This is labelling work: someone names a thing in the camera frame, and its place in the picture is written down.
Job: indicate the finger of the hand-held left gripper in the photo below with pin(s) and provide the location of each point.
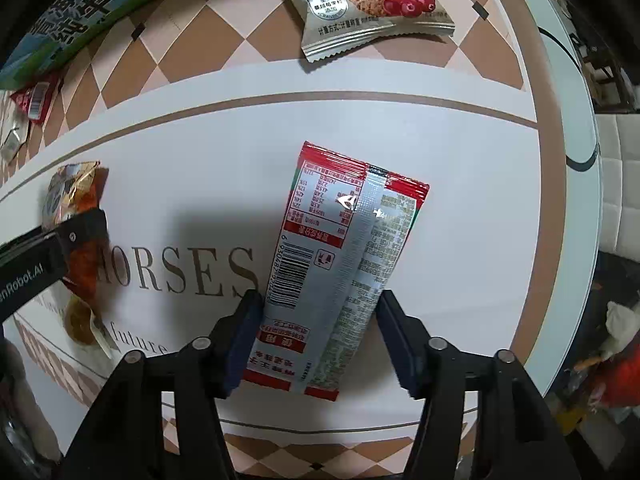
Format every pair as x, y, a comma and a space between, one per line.
82, 227

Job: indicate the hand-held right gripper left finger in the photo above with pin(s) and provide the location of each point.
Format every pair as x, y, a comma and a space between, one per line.
247, 340

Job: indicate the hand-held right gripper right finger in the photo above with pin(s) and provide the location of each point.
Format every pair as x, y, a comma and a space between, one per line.
395, 340

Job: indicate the brown snack packet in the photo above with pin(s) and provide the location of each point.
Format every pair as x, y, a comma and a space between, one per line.
82, 270

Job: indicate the long red silver snack packet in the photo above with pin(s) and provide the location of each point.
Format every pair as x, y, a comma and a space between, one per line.
325, 260

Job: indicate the cardboard box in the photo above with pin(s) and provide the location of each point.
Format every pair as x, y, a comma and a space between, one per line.
75, 20

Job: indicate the person's left forearm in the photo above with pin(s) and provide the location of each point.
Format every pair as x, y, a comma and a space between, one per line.
25, 400

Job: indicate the round brown pastry packet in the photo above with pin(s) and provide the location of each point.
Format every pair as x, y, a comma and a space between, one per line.
80, 322

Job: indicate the checkered printed tablecloth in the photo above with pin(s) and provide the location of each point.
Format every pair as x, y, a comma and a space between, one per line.
175, 160

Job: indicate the small red snack packet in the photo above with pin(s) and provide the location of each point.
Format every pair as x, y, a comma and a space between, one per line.
37, 97

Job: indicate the white goose plush toy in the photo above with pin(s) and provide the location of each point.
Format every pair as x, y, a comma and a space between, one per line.
620, 325

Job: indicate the red bag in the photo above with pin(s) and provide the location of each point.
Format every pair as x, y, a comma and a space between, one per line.
625, 385

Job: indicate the large white padded chair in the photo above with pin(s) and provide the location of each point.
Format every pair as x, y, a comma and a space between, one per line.
620, 185

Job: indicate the white oat cookie packet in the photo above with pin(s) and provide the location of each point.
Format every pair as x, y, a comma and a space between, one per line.
330, 10

